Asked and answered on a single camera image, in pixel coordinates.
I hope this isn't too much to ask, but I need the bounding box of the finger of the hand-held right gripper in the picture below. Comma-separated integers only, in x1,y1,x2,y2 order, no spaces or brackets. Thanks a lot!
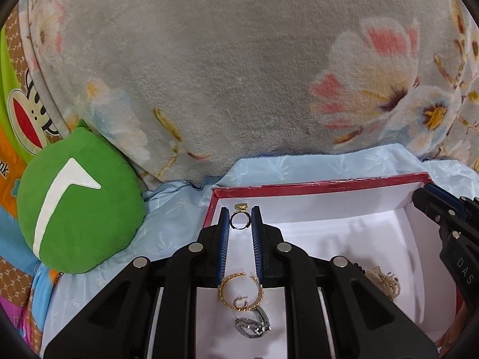
412,189,455,232
423,182,479,222

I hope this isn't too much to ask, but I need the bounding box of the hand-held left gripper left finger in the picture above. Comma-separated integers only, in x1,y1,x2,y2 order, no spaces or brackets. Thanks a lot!
43,207,231,359

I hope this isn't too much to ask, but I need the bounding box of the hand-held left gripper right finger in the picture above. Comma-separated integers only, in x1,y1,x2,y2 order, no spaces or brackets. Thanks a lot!
251,206,438,359

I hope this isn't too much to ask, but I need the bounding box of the gold ring with charm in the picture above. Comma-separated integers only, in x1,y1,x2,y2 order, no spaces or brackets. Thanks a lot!
229,203,252,230

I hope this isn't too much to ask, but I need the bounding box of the gold chain bracelet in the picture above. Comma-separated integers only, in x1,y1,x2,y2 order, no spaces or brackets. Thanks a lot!
218,272,265,311

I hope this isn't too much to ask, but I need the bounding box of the pearl cluster jewelry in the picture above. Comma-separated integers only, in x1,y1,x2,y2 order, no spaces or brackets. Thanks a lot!
365,266,402,300

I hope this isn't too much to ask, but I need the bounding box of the silver jewelry piece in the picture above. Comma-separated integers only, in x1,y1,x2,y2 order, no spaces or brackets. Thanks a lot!
234,308,272,339

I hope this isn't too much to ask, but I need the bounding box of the red jewelry box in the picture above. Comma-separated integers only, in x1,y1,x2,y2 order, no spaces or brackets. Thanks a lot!
202,172,462,359

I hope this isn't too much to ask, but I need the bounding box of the green plush pillow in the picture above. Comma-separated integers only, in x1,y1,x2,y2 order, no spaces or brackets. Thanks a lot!
17,120,146,275

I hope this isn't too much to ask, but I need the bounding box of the grey floral blanket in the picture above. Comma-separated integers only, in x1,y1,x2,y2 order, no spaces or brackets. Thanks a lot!
19,0,479,192

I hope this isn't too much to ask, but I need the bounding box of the colourful patchwork blanket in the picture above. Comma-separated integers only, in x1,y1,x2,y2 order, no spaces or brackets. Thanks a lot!
0,9,81,348

